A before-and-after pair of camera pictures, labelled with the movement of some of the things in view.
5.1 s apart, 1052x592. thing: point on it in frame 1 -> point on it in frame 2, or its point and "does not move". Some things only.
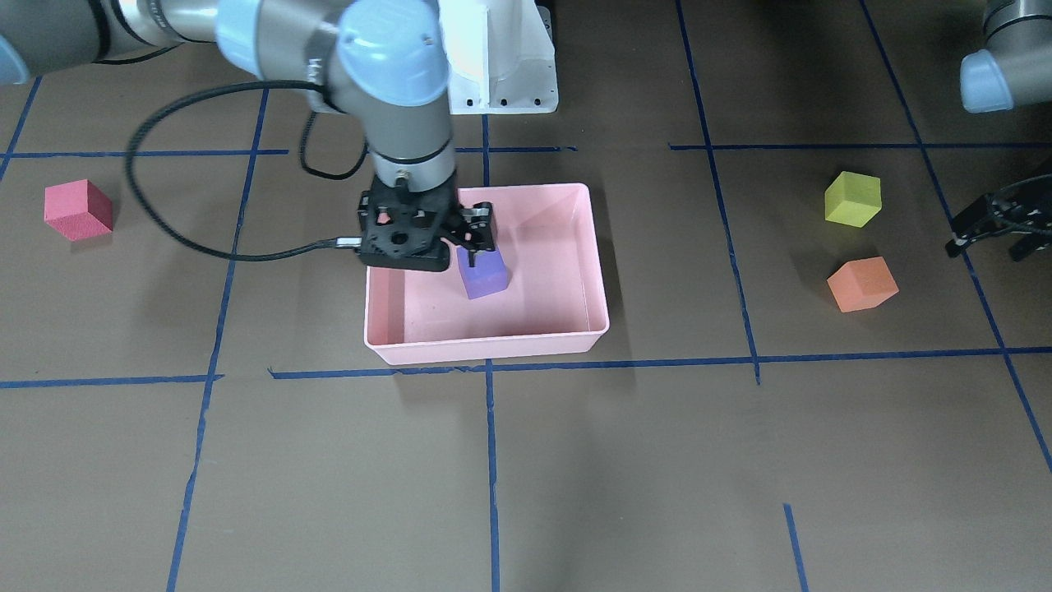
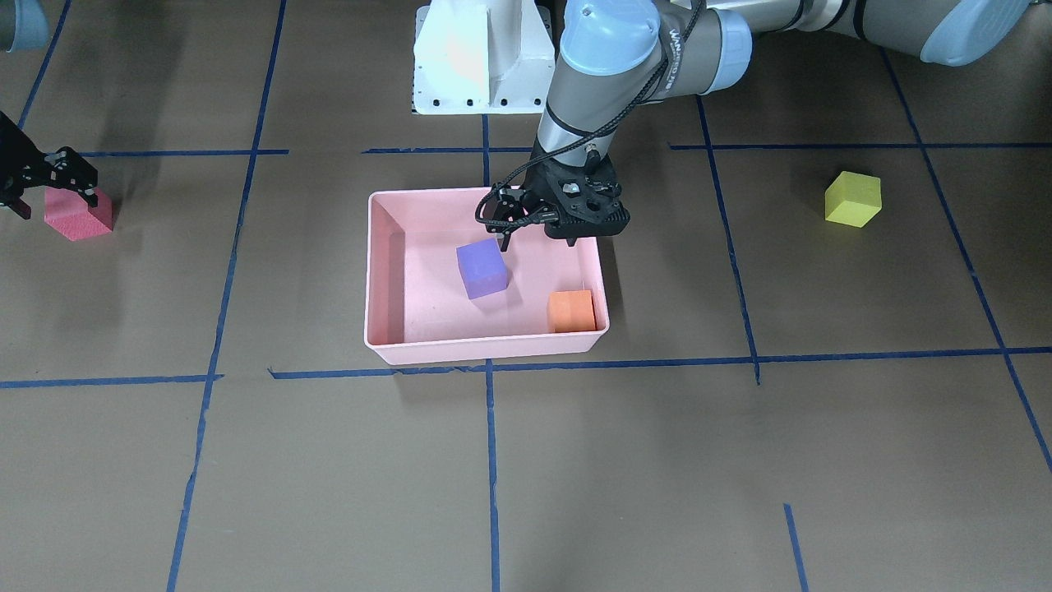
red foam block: (78, 210) does not move
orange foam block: (862, 284) -> (570, 311)
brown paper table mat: (802, 389) does not move
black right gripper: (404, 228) -> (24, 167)
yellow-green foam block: (852, 199) does not move
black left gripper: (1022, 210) -> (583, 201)
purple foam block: (489, 275) does not move
